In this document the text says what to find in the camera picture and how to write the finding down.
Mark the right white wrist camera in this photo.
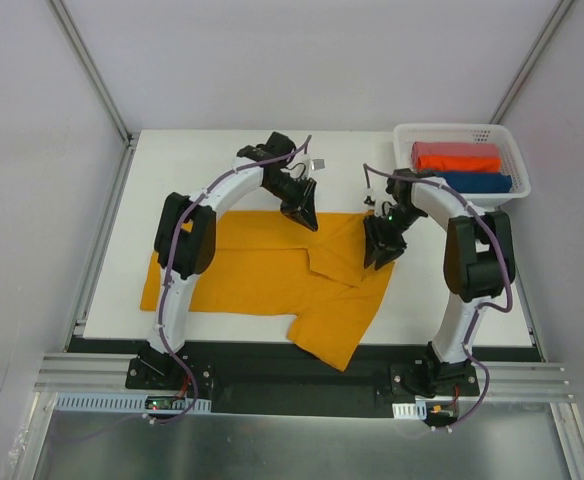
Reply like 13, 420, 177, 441
363, 187, 376, 210

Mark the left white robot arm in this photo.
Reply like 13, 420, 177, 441
148, 132, 319, 354

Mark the white cable duct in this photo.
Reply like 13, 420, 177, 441
56, 393, 212, 415
392, 401, 427, 421

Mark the right white cable duct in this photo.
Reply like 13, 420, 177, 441
392, 401, 427, 421

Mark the left white cable duct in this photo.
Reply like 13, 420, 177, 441
56, 393, 212, 415

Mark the white plastic basket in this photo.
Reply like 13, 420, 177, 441
393, 123, 531, 209

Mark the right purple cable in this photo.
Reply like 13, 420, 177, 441
362, 162, 516, 351

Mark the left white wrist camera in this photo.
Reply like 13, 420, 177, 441
288, 155, 325, 178

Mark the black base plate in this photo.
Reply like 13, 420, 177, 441
124, 342, 481, 416

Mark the pink rolled t shirt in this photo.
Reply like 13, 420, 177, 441
411, 141, 499, 157

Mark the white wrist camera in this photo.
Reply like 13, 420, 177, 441
288, 155, 325, 178
363, 187, 376, 210

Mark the yellow t shirt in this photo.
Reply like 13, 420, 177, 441
139, 210, 396, 374

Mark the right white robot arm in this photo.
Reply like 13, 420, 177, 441
363, 164, 516, 395

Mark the orange rolled t shirt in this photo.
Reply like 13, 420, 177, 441
415, 155, 501, 173

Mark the blue rolled t shirt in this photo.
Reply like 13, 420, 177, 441
436, 172, 513, 194

